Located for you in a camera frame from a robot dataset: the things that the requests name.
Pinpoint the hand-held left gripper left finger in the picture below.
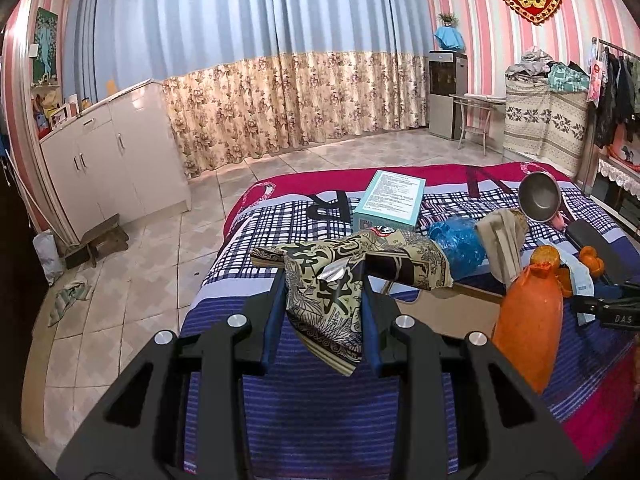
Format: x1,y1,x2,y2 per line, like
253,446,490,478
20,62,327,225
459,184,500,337
55,267,288,480

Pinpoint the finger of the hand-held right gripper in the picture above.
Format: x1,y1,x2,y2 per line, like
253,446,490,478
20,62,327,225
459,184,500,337
570,284,640,312

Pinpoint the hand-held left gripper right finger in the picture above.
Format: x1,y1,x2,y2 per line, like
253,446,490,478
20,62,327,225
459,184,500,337
362,279,589,480

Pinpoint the blue plastic bag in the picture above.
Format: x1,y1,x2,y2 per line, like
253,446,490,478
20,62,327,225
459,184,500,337
427,217,488,267

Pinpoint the brown paper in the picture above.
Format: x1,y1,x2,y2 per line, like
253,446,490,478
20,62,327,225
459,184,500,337
475,208,530,281

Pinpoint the light blue paper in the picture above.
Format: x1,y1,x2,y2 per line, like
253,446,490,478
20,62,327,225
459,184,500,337
560,255,596,326

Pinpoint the orange peel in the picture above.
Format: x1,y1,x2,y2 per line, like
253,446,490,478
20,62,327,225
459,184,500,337
579,245,606,277

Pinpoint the black flat pad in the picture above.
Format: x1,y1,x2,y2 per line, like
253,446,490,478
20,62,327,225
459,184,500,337
565,220,640,286

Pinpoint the tan phone case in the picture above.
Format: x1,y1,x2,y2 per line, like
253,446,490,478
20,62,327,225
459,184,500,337
382,280,506,343

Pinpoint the orange plastic bag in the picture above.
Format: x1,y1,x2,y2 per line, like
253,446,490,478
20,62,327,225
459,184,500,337
492,245,565,395

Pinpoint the teal cardboard box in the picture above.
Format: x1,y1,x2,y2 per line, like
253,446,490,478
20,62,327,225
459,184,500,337
352,170,427,233

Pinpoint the pink bowl with metal inside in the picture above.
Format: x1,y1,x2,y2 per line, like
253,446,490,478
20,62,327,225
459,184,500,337
517,171,568,228

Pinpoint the white lace cloth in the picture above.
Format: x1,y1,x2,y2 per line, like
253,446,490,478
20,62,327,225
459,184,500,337
597,155,640,183

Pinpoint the wooden stool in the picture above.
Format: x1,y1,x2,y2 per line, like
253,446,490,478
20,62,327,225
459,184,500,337
65,213,130,268

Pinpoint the patterned cloth covered stack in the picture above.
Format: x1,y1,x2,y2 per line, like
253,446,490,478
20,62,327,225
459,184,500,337
502,75,591,178

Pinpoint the striped floor cloth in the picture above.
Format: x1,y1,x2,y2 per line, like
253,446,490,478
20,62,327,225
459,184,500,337
48,280,91,328

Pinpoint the clothes rack with hanging clothes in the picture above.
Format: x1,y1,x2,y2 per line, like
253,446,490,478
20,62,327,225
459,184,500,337
590,37,640,143

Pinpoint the white cabinet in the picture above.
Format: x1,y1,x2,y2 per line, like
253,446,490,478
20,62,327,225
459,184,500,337
39,79,193,243

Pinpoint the grey water dispenser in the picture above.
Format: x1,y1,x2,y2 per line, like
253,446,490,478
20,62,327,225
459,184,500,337
427,50,468,141

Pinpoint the teal patterned cloth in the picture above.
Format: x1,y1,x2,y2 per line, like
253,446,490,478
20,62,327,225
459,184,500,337
547,62,591,93

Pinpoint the white bag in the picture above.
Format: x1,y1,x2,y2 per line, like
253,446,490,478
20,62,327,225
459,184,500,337
32,230,65,286

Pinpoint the folding table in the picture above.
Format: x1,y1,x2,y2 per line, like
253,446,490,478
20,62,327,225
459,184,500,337
449,92,507,156

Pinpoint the grey clothes pile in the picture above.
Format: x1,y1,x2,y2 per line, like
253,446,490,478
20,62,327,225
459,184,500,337
507,46,553,78

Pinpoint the blue floral curtain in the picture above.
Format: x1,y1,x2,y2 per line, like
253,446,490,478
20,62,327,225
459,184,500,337
62,0,436,178

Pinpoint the blue cover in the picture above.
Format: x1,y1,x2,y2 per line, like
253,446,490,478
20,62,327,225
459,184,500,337
434,26,467,53

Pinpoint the wall poster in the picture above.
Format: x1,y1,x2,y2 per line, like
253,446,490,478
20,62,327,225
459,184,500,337
34,7,59,86

